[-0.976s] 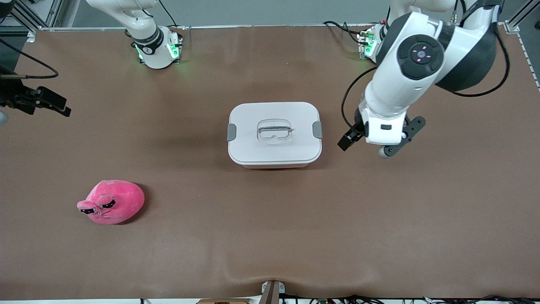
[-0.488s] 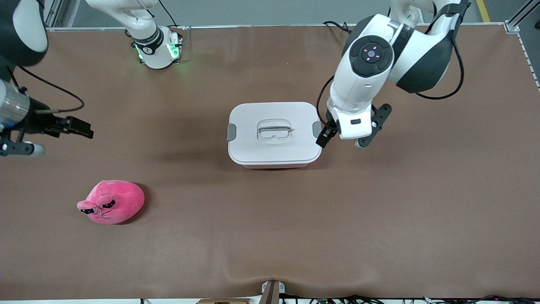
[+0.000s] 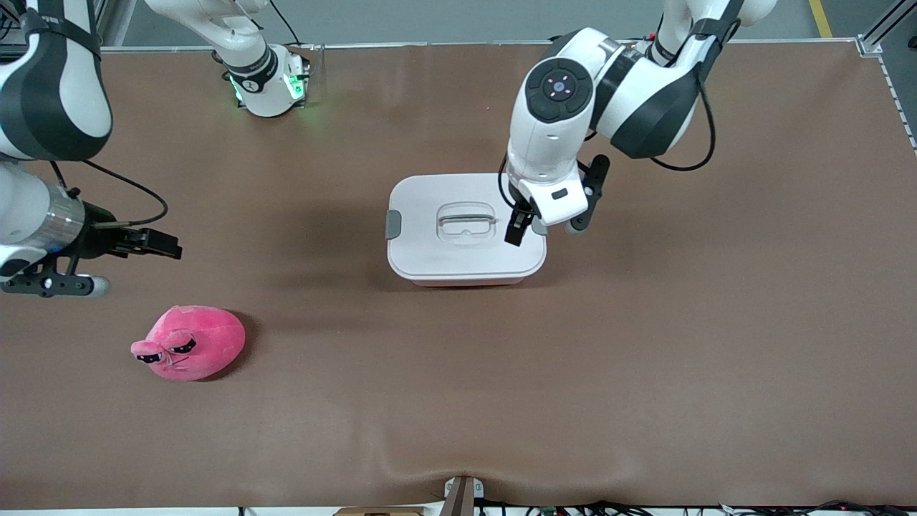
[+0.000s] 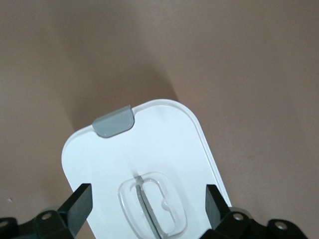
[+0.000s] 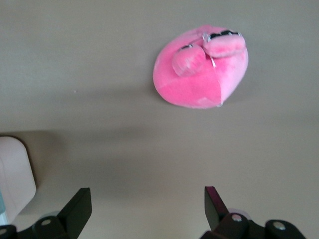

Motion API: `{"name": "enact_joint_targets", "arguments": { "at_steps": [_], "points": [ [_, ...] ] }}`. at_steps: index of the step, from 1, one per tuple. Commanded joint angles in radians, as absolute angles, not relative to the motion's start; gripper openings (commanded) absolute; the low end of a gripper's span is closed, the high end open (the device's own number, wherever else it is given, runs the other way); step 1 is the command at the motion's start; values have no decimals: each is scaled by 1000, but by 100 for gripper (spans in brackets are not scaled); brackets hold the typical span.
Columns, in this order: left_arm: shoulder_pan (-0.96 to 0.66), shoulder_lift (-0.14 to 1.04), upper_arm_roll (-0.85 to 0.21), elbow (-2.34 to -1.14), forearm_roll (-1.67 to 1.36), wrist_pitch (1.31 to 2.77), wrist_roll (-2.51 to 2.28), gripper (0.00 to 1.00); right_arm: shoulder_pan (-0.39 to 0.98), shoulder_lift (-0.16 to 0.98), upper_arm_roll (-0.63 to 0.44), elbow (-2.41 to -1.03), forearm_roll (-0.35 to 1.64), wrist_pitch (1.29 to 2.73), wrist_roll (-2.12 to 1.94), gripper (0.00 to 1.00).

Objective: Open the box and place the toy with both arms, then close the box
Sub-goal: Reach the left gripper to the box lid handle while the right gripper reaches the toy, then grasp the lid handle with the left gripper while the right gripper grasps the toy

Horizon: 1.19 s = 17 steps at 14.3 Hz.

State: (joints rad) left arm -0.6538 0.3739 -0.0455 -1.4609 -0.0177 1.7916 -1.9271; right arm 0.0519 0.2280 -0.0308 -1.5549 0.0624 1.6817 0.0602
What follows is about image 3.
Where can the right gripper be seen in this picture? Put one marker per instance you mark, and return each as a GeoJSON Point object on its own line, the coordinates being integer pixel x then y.
{"type": "Point", "coordinates": [100, 239]}

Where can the aluminium frame posts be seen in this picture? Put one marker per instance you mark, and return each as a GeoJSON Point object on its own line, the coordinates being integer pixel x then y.
{"type": "Point", "coordinates": [106, 18]}

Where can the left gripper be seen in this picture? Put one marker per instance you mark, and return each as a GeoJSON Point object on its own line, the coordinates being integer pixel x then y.
{"type": "Point", "coordinates": [517, 225]}

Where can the brown cardboard piece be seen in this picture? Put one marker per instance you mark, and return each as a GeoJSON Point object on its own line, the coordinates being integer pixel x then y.
{"type": "Point", "coordinates": [380, 512]}

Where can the metal corner bracket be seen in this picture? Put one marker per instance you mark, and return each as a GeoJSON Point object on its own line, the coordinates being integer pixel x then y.
{"type": "Point", "coordinates": [870, 47]}

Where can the grey lid latch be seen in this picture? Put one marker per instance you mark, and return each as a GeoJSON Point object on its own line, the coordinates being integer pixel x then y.
{"type": "Point", "coordinates": [539, 231]}
{"type": "Point", "coordinates": [393, 225]}

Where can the perforated metal edge strip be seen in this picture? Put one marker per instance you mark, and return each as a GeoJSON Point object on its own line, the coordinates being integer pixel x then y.
{"type": "Point", "coordinates": [899, 100]}

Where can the aluminium frame profile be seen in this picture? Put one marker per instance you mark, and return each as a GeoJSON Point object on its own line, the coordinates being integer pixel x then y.
{"type": "Point", "coordinates": [892, 18]}

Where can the metal table edge bracket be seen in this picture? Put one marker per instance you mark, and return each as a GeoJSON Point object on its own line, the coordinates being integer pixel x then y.
{"type": "Point", "coordinates": [462, 494]}

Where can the aluminium table edge rail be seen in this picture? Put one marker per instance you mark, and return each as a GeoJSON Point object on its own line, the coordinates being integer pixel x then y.
{"type": "Point", "coordinates": [430, 44]}

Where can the white plastic box lid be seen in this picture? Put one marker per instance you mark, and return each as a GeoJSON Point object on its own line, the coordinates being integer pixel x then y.
{"type": "Point", "coordinates": [430, 258]}

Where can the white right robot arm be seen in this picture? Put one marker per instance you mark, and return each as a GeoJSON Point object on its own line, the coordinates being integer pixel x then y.
{"type": "Point", "coordinates": [43, 86]}

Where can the pink plush toy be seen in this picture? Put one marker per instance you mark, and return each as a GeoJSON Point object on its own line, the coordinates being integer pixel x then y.
{"type": "Point", "coordinates": [208, 344]}

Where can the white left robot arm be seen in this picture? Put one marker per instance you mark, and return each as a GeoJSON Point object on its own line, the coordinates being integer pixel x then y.
{"type": "Point", "coordinates": [551, 136]}

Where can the brown table mat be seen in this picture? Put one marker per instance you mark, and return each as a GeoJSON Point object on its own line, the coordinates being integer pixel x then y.
{"type": "Point", "coordinates": [286, 430]}

